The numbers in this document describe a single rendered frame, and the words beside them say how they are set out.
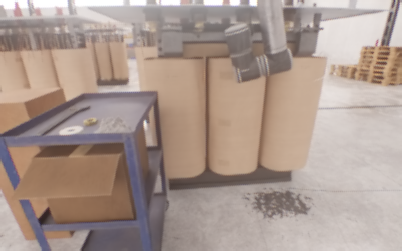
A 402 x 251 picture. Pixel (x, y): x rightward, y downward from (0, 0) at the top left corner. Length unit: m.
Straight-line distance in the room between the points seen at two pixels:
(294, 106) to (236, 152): 0.53
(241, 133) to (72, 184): 1.11
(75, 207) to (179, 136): 0.79
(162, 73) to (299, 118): 1.02
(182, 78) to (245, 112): 0.49
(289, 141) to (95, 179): 1.35
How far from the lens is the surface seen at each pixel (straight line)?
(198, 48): 1.44
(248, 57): 1.01
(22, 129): 0.96
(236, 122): 1.45
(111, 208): 0.88
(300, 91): 1.57
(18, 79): 3.78
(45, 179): 0.79
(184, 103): 1.35
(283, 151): 1.69
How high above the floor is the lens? 1.15
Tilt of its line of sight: 22 degrees down
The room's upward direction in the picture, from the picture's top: 1 degrees counter-clockwise
